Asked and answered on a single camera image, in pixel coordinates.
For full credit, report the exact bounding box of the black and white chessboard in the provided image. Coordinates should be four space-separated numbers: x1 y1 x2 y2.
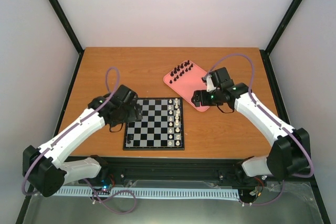
123 97 185 151

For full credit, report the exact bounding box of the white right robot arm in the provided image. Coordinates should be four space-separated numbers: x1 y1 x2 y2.
192 68 313 180

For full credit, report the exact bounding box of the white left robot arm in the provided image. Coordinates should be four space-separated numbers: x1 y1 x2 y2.
22 85 142 197

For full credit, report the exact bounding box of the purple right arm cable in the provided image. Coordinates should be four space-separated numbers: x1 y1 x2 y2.
207 53 315 207

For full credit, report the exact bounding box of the pink plastic tray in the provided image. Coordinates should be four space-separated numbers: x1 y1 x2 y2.
163 60 209 112

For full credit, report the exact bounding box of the black aluminium frame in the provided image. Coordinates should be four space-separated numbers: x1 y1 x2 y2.
15 0 336 224

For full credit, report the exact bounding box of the light blue cable duct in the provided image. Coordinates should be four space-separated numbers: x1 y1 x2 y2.
54 186 239 201

